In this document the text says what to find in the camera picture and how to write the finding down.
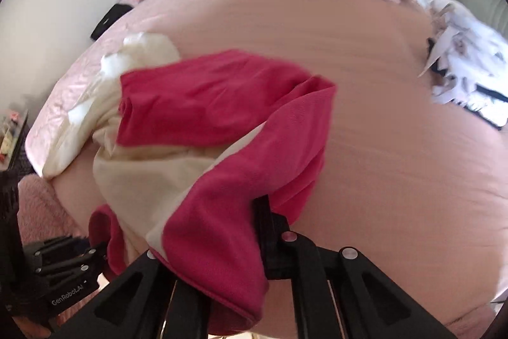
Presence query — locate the black bag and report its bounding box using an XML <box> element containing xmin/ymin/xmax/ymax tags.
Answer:
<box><xmin>90</xmin><ymin>3</ymin><xmax>132</xmax><ymax>42</ymax></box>

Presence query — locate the white printed garment dark trim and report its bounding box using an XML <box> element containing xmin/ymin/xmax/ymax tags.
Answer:
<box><xmin>418</xmin><ymin>1</ymin><xmax>508</xmax><ymax>129</ymax></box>

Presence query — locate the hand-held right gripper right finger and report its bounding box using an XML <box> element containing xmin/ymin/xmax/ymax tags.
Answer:
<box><xmin>252</xmin><ymin>196</ymin><xmax>457</xmax><ymax>339</ymax></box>

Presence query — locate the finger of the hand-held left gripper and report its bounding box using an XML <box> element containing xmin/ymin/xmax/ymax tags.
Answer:
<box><xmin>24</xmin><ymin>238</ymin><xmax>108</xmax><ymax>261</ymax></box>
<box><xmin>34</xmin><ymin>254</ymin><xmax>108</xmax><ymax>278</ymax></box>

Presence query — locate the bed with pink sheet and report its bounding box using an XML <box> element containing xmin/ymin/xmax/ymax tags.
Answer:
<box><xmin>18</xmin><ymin>0</ymin><xmax>508</xmax><ymax>339</ymax></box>

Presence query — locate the red and cream shirt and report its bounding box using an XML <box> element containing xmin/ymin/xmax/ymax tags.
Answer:
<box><xmin>89</xmin><ymin>49</ymin><xmax>338</xmax><ymax>326</ymax></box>

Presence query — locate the dark side table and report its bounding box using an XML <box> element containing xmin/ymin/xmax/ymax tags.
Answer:
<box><xmin>0</xmin><ymin>111</ymin><xmax>30</xmax><ymax>181</ymax></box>

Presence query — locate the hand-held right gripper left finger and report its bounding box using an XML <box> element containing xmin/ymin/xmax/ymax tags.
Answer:
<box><xmin>48</xmin><ymin>249</ymin><xmax>212</xmax><ymax>339</ymax></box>

